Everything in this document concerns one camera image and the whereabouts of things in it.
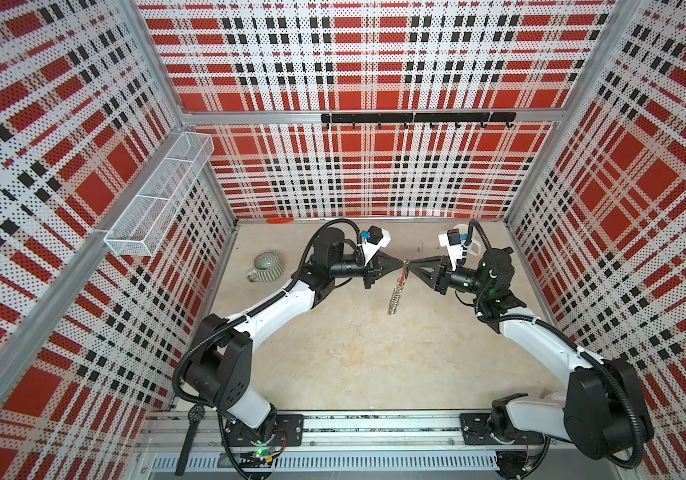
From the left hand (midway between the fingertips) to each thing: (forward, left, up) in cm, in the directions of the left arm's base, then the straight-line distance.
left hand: (401, 267), depth 73 cm
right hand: (0, -3, 0) cm, 3 cm away
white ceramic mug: (+37, -31, -26) cm, 55 cm away
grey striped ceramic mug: (+15, +41, -21) cm, 49 cm away
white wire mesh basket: (+22, +77, -5) cm, 80 cm away
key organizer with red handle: (-4, +1, -4) cm, 5 cm away
